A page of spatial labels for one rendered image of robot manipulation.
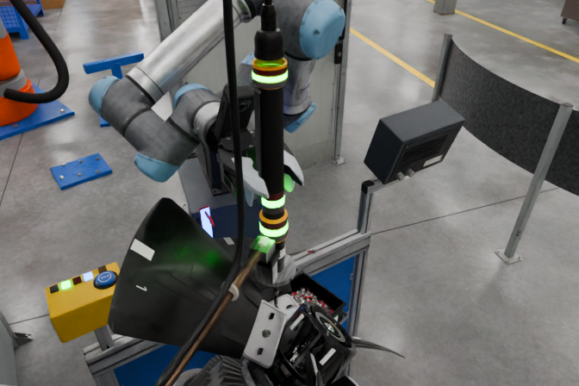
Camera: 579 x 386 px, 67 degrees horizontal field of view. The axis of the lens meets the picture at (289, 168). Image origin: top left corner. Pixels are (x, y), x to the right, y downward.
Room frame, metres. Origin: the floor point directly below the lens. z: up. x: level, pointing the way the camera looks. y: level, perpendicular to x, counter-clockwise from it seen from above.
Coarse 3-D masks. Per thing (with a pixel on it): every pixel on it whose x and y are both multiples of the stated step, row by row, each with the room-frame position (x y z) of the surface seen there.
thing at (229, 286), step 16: (224, 0) 0.43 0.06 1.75; (224, 16) 0.43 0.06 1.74; (224, 32) 0.43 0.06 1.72; (240, 144) 0.43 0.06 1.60; (240, 160) 0.43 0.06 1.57; (240, 176) 0.43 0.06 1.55; (240, 192) 0.43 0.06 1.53; (240, 208) 0.43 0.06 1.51; (240, 224) 0.43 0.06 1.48; (240, 240) 0.42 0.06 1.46; (240, 256) 0.42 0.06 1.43; (224, 288) 0.38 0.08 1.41; (208, 320) 0.34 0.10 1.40; (192, 336) 0.31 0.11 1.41; (176, 368) 0.28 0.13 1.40; (160, 384) 0.26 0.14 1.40
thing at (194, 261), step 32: (160, 224) 0.48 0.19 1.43; (192, 224) 0.51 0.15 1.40; (128, 256) 0.41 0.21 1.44; (160, 256) 0.43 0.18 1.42; (192, 256) 0.46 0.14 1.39; (224, 256) 0.49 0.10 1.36; (128, 288) 0.37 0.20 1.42; (160, 288) 0.39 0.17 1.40; (192, 288) 0.42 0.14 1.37; (256, 288) 0.47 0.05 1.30; (128, 320) 0.34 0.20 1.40; (160, 320) 0.36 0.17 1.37; (192, 320) 0.38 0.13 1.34; (224, 320) 0.41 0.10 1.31; (224, 352) 0.37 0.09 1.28
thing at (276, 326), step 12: (264, 300) 0.47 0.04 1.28; (264, 312) 0.45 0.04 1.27; (276, 312) 0.46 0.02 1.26; (264, 324) 0.44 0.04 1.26; (276, 324) 0.45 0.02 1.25; (252, 336) 0.42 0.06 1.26; (276, 336) 0.43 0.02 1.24; (252, 348) 0.40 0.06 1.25; (264, 348) 0.41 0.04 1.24; (276, 348) 0.42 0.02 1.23; (252, 360) 0.39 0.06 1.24; (264, 360) 0.40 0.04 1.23
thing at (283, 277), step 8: (256, 240) 0.49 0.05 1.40; (272, 240) 0.49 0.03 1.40; (256, 248) 0.47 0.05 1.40; (264, 248) 0.47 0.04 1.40; (272, 248) 0.48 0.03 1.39; (248, 256) 0.48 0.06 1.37; (264, 256) 0.46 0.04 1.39; (272, 256) 0.48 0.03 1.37; (288, 256) 0.54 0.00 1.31; (264, 264) 0.47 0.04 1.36; (272, 264) 0.46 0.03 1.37; (288, 264) 0.52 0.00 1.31; (256, 272) 0.50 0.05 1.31; (264, 272) 0.48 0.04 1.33; (272, 272) 0.48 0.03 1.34; (280, 272) 0.50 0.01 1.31; (288, 272) 0.50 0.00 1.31; (264, 280) 0.48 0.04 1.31; (272, 280) 0.48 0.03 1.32; (280, 280) 0.48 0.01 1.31; (288, 280) 0.49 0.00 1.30
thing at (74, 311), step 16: (96, 272) 0.72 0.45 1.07; (48, 288) 0.67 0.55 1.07; (80, 288) 0.67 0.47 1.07; (96, 288) 0.67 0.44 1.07; (112, 288) 0.67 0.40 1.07; (48, 304) 0.63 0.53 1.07; (64, 304) 0.63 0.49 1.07; (80, 304) 0.63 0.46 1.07; (96, 304) 0.64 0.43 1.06; (64, 320) 0.60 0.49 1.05; (80, 320) 0.61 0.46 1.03; (96, 320) 0.63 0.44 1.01; (64, 336) 0.59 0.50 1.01
